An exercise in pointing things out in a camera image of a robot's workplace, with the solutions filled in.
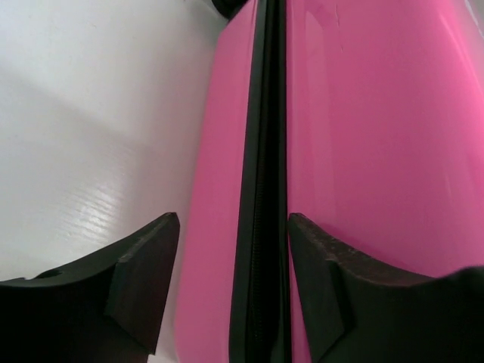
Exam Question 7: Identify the pink hard-shell suitcase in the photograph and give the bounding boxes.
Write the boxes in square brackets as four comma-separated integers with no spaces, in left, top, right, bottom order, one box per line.
[175,1,483,362]

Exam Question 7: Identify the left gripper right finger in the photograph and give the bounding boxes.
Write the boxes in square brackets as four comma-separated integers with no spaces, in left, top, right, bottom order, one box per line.
[287,213,483,362]

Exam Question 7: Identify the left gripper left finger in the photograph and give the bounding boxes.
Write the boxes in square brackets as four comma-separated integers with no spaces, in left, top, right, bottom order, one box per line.
[1,213,178,362]

